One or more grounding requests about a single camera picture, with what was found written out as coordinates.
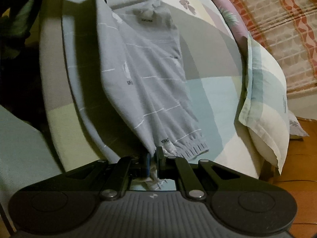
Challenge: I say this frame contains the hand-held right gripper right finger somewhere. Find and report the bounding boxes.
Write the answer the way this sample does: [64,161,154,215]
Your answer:
[155,146,242,201]

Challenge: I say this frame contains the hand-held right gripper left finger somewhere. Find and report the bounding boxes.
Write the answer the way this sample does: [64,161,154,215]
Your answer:
[66,152,151,201]

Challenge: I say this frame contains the grey striped pants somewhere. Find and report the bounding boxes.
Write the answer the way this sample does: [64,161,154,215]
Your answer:
[62,0,210,187]

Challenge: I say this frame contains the patchwork floral bed sheet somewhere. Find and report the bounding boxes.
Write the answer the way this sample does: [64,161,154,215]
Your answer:
[37,0,263,181]

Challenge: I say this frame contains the person's leaf print clothing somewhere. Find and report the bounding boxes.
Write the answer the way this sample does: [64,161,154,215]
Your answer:
[0,0,46,62]

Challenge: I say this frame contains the checked pillow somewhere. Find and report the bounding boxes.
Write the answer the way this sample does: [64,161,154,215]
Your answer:
[238,36,289,176]

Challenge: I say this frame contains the pale green blanket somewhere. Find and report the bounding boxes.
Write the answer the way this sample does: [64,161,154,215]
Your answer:
[0,104,66,199]

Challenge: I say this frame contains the purple floral quilt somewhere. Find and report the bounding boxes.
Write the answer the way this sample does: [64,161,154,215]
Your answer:
[197,0,251,47]

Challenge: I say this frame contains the small purple floral pillow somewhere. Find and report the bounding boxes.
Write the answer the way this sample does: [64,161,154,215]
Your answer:
[287,110,310,139]

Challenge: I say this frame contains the red patterned curtain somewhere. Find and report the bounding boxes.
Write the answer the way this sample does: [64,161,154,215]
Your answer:
[220,0,317,95]

